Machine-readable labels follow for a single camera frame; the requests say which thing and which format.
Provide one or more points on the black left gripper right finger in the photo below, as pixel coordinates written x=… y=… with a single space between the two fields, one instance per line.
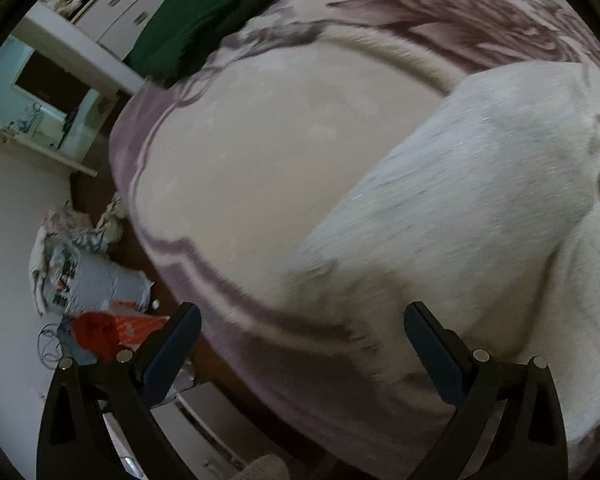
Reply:
x=530 y=441

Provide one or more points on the red orange bag on floor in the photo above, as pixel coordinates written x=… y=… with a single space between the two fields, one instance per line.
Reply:
x=116 y=324

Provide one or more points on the green striped track jacket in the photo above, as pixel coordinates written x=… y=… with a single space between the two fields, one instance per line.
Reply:
x=181 y=35

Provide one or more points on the white drawer cabinet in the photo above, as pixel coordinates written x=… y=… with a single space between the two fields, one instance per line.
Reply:
x=115 y=24

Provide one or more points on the grey printed bag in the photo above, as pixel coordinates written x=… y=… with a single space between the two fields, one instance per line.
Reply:
x=68 y=280

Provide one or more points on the white window sill shelf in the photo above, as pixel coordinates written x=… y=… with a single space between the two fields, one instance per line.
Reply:
x=64 y=44

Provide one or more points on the floral pink bed blanket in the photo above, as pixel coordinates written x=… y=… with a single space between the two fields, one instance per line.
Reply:
x=226 y=174

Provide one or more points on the white fluffy sweater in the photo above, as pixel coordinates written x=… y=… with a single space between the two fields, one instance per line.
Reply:
x=489 y=213

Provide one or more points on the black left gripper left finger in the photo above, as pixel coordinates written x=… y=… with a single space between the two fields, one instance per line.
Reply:
x=74 y=442

